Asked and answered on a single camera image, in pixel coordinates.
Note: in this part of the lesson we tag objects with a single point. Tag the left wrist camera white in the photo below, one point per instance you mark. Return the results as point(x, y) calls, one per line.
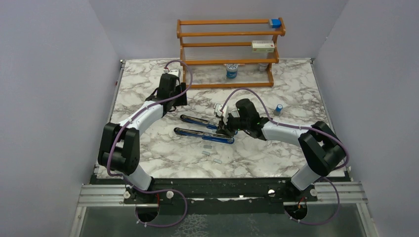
point(175, 72)

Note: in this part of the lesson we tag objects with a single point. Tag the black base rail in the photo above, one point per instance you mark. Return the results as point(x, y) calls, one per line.
point(221, 196)

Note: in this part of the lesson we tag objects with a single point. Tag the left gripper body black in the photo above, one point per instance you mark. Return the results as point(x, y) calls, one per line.
point(180, 100)

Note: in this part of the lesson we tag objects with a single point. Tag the white green carton box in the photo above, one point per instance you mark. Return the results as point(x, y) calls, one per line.
point(263, 46)

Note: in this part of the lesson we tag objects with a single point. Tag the small blue capped cylinder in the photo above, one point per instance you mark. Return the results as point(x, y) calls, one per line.
point(278, 110)

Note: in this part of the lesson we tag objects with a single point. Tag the blue box on top shelf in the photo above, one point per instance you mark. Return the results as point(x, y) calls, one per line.
point(275, 23)

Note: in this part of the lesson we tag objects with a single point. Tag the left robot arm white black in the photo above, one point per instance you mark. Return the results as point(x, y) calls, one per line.
point(119, 149)

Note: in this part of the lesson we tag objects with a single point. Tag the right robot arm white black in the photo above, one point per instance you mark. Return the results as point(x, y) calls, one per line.
point(318, 143)

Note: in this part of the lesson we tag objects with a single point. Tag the blue stapler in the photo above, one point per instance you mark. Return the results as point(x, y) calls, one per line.
point(212, 133)

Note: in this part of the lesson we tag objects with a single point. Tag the white small jar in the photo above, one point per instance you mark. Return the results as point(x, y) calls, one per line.
point(263, 66)

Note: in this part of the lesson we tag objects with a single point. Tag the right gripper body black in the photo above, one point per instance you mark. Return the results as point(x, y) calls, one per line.
point(237, 124)

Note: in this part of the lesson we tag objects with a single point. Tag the orange wooden shelf rack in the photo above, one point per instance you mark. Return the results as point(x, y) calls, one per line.
point(208, 45)

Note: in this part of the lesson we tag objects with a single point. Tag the blue white cup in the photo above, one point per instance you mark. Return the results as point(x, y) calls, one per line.
point(231, 70)

